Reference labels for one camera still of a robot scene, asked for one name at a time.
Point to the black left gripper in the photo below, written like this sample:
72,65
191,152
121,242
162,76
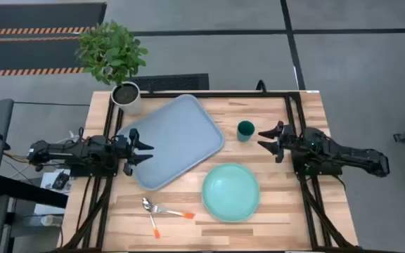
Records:
124,149

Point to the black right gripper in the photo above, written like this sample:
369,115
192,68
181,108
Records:
292,140

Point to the dark green plastic cup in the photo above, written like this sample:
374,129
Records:
245,133

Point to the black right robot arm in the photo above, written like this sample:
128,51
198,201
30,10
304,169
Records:
343,156

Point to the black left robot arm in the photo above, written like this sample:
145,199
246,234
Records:
65,152

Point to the grey plastic tray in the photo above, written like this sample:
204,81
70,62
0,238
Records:
178,140

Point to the mint green plate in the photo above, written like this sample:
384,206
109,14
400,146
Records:
230,192

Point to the white plant pot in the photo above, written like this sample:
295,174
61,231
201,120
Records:
127,98

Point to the small black ribbed mat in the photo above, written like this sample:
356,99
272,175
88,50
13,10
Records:
174,83

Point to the small black device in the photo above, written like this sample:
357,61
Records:
60,180

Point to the green leafy plant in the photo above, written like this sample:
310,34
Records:
111,52

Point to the white paper sheet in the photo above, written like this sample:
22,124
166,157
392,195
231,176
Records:
49,205

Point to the black desk bar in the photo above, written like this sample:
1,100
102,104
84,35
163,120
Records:
30,192

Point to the clear plastic bottle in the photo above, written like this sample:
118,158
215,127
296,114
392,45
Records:
42,220

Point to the black mat hazard stripe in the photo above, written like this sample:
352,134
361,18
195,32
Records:
40,15
26,56

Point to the black aluminium table frame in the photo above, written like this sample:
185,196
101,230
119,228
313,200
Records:
223,95

